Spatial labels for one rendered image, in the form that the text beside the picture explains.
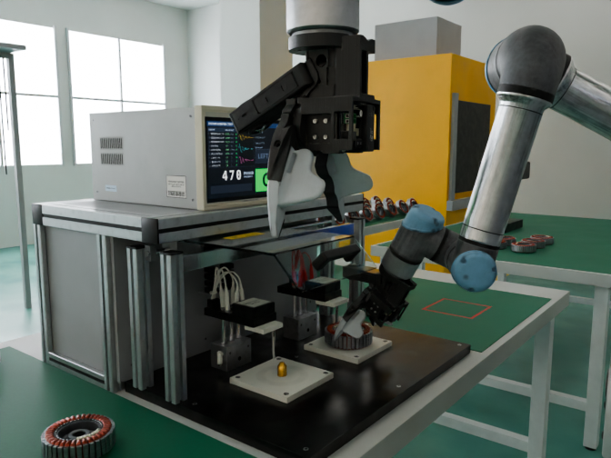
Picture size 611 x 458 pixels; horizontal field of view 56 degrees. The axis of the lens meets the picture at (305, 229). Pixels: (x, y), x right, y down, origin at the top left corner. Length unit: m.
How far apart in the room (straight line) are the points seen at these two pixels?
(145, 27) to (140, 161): 7.82
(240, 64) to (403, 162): 1.70
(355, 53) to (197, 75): 8.75
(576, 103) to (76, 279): 1.07
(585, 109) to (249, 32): 4.33
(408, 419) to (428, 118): 3.86
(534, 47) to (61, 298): 1.07
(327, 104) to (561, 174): 5.83
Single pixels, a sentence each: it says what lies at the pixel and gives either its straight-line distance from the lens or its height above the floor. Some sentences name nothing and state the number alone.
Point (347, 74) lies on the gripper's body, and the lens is 0.58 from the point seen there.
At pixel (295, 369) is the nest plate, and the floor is 0.78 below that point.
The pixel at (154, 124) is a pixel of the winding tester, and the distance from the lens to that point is 1.25.
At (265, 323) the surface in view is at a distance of 1.19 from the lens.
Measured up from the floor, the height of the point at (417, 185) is 0.91.
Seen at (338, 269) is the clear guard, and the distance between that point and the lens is 1.03.
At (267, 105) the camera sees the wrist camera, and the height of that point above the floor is 1.28.
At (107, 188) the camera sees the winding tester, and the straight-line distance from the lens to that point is 1.40.
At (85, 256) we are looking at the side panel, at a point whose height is 1.02.
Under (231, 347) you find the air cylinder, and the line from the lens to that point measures 1.24.
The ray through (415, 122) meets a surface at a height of 1.43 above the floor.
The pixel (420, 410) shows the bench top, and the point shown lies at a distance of 1.16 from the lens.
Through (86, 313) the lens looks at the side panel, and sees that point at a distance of 1.30.
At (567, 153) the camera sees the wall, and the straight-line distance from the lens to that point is 6.34.
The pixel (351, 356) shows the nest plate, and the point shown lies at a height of 0.78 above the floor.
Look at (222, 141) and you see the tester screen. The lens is 1.17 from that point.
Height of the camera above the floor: 1.24
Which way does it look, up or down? 8 degrees down
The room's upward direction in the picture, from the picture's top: straight up
